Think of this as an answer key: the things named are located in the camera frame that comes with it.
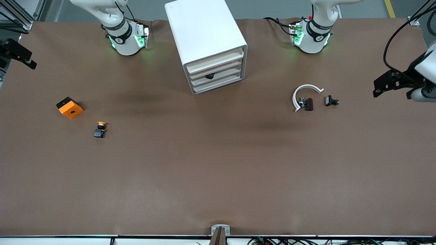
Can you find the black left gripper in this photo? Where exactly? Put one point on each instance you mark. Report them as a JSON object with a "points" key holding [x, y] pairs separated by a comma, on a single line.
{"points": [[407, 77]]}

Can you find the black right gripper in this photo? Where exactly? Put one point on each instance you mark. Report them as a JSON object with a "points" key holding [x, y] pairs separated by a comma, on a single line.
{"points": [[7, 47]]}

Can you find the orange push button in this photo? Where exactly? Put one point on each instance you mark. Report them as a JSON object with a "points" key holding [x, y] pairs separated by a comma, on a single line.
{"points": [[99, 131]]}

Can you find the white plastic drawer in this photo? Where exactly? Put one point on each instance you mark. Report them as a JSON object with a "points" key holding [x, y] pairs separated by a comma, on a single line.
{"points": [[224, 57], [224, 65], [228, 72], [224, 81]]}

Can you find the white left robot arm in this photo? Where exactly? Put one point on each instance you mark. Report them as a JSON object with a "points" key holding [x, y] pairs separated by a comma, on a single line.
{"points": [[315, 41]]}

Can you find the white drawer cabinet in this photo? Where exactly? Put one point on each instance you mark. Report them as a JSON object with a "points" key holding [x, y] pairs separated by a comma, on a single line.
{"points": [[204, 27]]}

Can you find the aluminium corner strut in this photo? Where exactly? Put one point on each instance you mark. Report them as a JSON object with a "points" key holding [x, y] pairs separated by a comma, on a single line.
{"points": [[414, 21]]}

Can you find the small black clip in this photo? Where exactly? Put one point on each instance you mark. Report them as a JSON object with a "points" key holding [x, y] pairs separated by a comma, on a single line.
{"points": [[330, 100]]}

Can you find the orange and black box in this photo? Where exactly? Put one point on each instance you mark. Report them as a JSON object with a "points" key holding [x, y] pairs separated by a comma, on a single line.
{"points": [[71, 109]]}

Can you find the white curved plastic piece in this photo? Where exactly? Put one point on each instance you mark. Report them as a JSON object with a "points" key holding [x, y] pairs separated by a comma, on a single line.
{"points": [[306, 86]]}

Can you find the dark brown small block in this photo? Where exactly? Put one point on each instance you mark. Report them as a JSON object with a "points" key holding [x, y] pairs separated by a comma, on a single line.
{"points": [[309, 104]]}

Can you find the small silver metal part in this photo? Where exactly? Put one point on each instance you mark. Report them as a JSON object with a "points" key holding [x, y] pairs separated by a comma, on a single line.
{"points": [[301, 101]]}

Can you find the brown table mat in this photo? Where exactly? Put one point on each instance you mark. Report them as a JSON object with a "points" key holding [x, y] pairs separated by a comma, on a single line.
{"points": [[204, 163]]}

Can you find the aluminium frame post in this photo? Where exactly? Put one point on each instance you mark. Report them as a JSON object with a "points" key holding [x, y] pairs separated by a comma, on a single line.
{"points": [[27, 23]]}

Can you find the white table edge rail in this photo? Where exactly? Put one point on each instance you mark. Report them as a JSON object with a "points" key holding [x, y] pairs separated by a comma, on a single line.
{"points": [[51, 241]]}

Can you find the grey metal bracket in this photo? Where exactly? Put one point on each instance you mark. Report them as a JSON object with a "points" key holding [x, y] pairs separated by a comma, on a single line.
{"points": [[214, 228]]}

